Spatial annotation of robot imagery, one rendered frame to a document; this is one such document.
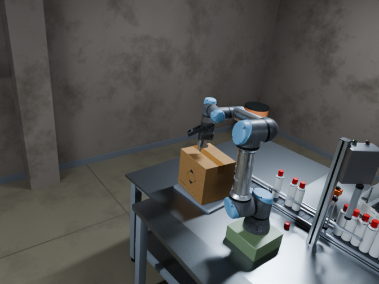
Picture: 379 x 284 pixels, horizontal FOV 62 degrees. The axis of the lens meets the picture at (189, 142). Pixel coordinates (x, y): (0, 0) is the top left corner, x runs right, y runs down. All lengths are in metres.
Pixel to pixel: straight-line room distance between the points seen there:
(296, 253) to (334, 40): 3.60
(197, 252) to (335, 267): 0.74
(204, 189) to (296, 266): 0.67
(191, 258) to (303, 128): 3.94
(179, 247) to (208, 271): 0.21
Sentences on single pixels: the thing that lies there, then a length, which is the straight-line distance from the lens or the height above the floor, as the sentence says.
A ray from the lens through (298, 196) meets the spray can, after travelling 2.13.
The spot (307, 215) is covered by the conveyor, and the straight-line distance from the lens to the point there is 2.19.
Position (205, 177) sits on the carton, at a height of 1.06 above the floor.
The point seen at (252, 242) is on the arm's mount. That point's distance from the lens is 1.80.
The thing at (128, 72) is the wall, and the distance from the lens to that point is 4.03.
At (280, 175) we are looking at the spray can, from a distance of 2.17.
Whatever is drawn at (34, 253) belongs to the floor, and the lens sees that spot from 3.09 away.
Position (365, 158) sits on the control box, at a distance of 1.76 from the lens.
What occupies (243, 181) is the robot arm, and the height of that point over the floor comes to 1.26.
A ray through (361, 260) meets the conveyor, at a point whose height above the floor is 0.85.
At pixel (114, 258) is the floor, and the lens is 2.92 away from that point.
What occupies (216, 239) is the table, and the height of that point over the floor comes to 0.83.
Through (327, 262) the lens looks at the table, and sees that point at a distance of 1.99.
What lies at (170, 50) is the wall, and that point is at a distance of 4.28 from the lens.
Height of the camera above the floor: 2.09
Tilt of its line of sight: 25 degrees down
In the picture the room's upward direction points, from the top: 6 degrees clockwise
